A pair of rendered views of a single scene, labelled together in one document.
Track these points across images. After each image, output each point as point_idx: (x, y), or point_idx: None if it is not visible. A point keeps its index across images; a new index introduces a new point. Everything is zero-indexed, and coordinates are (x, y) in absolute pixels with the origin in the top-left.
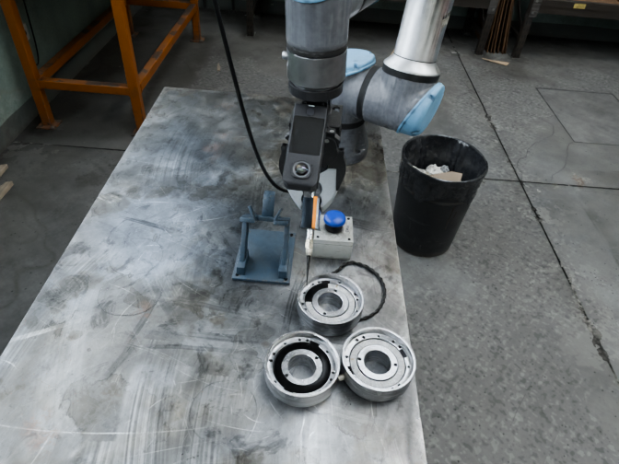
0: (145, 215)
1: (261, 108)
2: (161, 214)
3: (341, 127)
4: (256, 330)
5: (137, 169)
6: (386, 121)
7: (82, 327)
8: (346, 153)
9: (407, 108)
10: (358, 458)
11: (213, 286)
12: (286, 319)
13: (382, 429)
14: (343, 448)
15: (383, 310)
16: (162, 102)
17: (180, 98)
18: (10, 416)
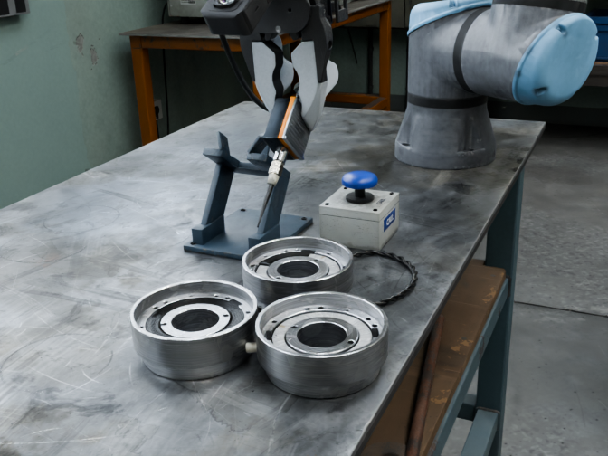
0: (125, 190)
1: (358, 119)
2: (145, 191)
3: (345, 3)
4: None
5: (150, 156)
6: (495, 80)
7: None
8: (447, 147)
9: (521, 48)
10: (213, 451)
11: (153, 252)
12: None
13: (284, 428)
14: (197, 434)
15: (394, 306)
16: (230, 111)
17: (255, 109)
18: None
